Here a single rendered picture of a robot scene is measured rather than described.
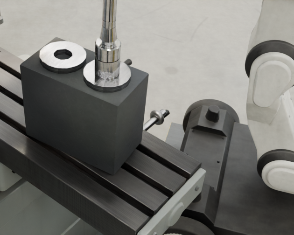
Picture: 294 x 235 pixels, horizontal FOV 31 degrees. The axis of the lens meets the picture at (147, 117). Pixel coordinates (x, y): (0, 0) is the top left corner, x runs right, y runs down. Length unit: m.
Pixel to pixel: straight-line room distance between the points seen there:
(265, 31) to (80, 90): 0.51
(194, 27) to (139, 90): 2.37
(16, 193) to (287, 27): 0.76
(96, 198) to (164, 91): 1.82
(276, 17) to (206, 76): 1.72
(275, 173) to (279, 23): 0.44
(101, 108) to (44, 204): 0.60
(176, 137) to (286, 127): 0.62
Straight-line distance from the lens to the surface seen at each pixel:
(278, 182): 1.53
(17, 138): 1.16
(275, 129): 1.47
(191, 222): 1.47
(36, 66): 1.03
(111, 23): 0.92
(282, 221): 1.58
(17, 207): 1.41
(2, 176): 1.25
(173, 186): 1.07
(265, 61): 1.29
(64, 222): 1.67
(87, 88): 0.98
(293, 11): 1.26
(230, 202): 1.58
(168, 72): 2.94
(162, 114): 1.83
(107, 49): 0.94
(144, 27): 3.30
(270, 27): 1.28
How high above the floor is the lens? 1.76
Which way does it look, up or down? 42 degrees down
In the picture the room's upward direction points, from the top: 6 degrees clockwise
